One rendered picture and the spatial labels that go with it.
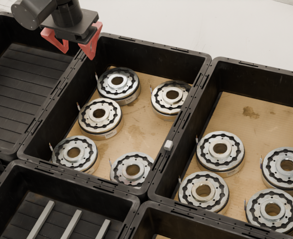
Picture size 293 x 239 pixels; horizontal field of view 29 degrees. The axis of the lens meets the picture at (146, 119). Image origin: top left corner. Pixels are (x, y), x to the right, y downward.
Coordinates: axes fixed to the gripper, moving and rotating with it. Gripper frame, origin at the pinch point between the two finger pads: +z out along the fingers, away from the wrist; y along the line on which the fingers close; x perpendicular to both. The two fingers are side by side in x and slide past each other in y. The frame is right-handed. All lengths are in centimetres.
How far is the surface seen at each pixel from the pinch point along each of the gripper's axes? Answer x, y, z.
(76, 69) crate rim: 5.9, -7.4, 13.6
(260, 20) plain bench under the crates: 59, 20, 37
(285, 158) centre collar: 2.1, 43.3, 19.7
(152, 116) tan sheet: 5.8, 10.8, 23.5
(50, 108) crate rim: -6.5, -7.1, 13.5
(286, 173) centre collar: -1.4, 44.5, 19.6
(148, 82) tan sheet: 15.4, 5.2, 23.6
